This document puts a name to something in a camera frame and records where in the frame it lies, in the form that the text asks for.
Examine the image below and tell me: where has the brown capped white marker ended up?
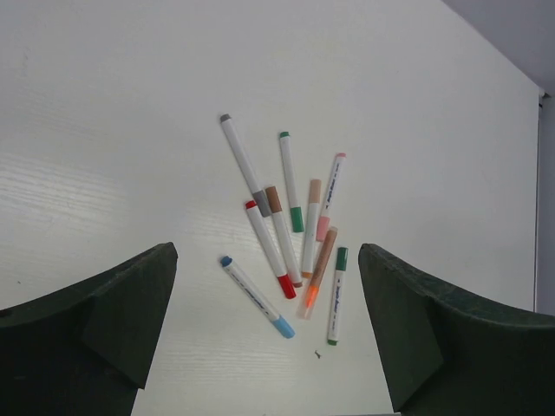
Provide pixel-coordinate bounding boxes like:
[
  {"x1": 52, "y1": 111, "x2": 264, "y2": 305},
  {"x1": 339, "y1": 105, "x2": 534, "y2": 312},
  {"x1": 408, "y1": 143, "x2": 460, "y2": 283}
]
[{"x1": 265, "y1": 186, "x2": 303, "y2": 289}]

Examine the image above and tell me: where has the red capped white marker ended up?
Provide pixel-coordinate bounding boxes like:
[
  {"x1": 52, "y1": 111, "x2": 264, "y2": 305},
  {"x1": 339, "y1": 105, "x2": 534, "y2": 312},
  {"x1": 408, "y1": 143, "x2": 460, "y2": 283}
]
[{"x1": 245, "y1": 200, "x2": 297, "y2": 299}]

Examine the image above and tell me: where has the beige capped white marker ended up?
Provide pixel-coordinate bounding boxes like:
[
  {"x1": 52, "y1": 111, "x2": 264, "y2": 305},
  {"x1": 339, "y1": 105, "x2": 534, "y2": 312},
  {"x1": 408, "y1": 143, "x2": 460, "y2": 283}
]
[{"x1": 301, "y1": 179, "x2": 322, "y2": 278}]

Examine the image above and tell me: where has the green capped marker upper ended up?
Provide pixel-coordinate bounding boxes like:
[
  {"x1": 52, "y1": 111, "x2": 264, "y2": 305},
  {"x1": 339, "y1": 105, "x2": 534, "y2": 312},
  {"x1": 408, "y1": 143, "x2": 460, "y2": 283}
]
[{"x1": 279, "y1": 132, "x2": 304, "y2": 233}]

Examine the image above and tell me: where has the orange tip tan marker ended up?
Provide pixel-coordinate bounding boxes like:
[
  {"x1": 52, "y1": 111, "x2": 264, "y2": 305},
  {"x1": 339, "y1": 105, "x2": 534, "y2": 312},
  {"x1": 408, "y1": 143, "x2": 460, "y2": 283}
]
[{"x1": 297, "y1": 226, "x2": 337, "y2": 320}]

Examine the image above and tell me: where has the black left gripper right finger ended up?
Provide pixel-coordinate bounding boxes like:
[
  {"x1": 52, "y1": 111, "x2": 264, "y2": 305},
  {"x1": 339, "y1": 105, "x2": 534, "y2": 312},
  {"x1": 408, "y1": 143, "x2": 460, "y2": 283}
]
[{"x1": 358, "y1": 244, "x2": 554, "y2": 415}]

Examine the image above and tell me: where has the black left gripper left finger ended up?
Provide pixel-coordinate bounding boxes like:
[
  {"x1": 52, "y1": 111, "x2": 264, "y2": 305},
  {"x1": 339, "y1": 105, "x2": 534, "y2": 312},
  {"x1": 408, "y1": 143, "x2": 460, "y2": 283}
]
[{"x1": 1, "y1": 243, "x2": 178, "y2": 415}]

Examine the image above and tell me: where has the pink capped white marker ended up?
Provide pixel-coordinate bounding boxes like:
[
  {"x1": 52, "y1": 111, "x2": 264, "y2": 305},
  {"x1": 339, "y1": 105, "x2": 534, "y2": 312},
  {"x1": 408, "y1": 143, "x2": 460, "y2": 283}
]
[{"x1": 316, "y1": 153, "x2": 346, "y2": 242}]

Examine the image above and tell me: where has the grey capped white marker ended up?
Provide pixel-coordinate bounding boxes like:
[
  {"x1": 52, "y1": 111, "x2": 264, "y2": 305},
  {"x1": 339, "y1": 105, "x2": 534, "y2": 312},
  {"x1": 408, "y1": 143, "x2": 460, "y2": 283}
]
[{"x1": 219, "y1": 114, "x2": 271, "y2": 218}]

